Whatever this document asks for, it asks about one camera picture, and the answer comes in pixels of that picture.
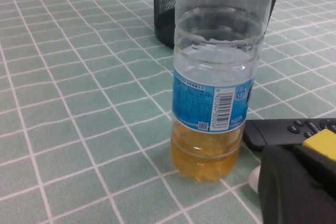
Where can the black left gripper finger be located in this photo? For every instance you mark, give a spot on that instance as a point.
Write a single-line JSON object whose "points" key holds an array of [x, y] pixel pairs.
{"points": [[294, 190]]}

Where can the yellow cube block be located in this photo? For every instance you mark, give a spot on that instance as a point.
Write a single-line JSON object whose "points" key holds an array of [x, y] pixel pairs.
{"points": [[323, 142]]}

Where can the black remote control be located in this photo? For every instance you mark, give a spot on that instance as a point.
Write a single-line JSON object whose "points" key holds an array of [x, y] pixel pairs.
{"points": [[262, 132]]}

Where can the light-blue cap bottle yellow liquid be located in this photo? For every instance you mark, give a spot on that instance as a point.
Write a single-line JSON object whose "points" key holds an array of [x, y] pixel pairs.
{"points": [[210, 103]]}

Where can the green checked tablecloth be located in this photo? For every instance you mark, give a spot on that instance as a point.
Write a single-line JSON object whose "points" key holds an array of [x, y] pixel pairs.
{"points": [[65, 103]]}

